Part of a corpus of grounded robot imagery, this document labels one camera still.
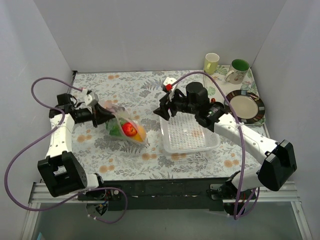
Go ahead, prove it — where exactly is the clear zip top bag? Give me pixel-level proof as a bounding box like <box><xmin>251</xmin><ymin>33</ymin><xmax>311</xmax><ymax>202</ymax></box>
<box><xmin>103</xmin><ymin>100</ymin><xmax>147</xmax><ymax>144</ymax></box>

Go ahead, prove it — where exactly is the white plastic basket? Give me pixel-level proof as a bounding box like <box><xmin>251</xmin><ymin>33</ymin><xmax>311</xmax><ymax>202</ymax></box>
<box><xmin>159</xmin><ymin>112</ymin><xmax>221</xmax><ymax>154</ymax></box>

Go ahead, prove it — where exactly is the orange fake fruit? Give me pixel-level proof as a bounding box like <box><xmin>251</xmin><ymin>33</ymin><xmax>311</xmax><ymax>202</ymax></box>
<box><xmin>133</xmin><ymin>125</ymin><xmax>147</xmax><ymax>143</ymax></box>

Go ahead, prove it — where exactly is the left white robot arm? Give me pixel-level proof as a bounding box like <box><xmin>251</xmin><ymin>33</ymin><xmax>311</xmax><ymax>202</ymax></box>
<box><xmin>37</xmin><ymin>91</ymin><xmax>115</xmax><ymax>200</ymax></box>

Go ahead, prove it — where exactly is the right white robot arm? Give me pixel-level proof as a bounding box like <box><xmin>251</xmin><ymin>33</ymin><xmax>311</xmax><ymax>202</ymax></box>
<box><xmin>153</xmin><ymin>82</ymin><xmax>297</xmax><ymax>199</ymax></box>

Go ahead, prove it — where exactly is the green fake lettuce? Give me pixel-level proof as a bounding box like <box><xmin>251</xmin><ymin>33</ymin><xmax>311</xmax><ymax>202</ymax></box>
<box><xmin>105</xmin><ymin>118</ymin><xmax>127</xmax><ymax>137</ymax></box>

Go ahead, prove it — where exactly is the floral table mat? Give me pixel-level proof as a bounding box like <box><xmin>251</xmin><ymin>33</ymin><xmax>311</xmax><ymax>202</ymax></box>
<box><xmin>70</xmin><ymin>70</ymin><xmax>259</xmax><ymax>180</ymax></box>

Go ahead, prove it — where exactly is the yellow green mug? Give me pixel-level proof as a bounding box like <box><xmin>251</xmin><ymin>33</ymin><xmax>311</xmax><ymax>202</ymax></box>
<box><xmin>203</xmin><ymin>53</ymin><xmax>220</xmax><ymax>75</ymax></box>

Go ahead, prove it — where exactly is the striped rim ceramic plate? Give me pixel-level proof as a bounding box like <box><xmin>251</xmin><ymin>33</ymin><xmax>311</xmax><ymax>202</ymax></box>
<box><xmin>226</xmin><ymin>89</ymin><xmax>266</xmax><ymax>125</ymax></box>

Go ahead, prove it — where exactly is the green interior floral mug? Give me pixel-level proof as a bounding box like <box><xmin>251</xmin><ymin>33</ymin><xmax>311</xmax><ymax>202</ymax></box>
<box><xmin>224</xmin><ymin>59</ymin><xmax>250</xmax><ymax>85</ymax></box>

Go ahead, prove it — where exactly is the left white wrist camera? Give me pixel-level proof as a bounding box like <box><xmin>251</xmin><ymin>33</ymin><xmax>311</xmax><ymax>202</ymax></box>
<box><xmin>84</xmin><ymin>90</ymin><xmax>99</xmax><ymax>108</ymax></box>

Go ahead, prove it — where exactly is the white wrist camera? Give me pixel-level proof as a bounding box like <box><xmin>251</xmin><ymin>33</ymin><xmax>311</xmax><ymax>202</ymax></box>
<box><xmin>84</xmin><ymin>90</ymin><xmax>99</xmax><ymax>108</ymax></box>
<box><xmin>162</xmin><ymin>77</ymin><xmax>177</xmax><ymax>93</ymax></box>

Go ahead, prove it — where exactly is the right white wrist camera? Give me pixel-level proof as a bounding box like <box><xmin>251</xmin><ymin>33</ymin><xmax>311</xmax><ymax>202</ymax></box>
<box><xmin>162</xmin><ymin>77</ymin><xmax>177</xmax><ymax>93</ymax></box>

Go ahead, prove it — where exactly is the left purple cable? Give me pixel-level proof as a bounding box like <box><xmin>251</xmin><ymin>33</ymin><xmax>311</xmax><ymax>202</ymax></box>
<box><xmin>3</xmin><ymin>77</ymin><xmax>129</xmax><ymax>224</ymax></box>

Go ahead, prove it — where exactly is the purple cable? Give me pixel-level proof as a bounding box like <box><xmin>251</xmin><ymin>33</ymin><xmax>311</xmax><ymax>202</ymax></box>
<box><xmin>172</xmin><ymin>71</ymin><xmax>260</xmax><ymax>221</ymax></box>
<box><xmin>3</xmin><ymin>77</ymin><xmax>129</xmax><ymax>224</ymax></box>

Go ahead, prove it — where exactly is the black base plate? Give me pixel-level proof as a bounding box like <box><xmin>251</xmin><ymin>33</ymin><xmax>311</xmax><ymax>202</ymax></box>
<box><xmin>77</xmin><ymin>178</ymin><xmax>257</xmax><ymax>213</ymax></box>

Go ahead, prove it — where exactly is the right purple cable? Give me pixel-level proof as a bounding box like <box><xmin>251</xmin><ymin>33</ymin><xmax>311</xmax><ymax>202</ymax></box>
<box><xmin>172</xmin><ymin>71</ymin><xmax>260</xmax><ymax>221</ymax></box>

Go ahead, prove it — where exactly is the aluminium frame rail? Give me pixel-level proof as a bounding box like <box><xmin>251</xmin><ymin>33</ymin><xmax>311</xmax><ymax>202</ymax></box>
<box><xmin>28</xmin><ymin>181</ymin><xmax>301</xmax><ymax>205</ymax></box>

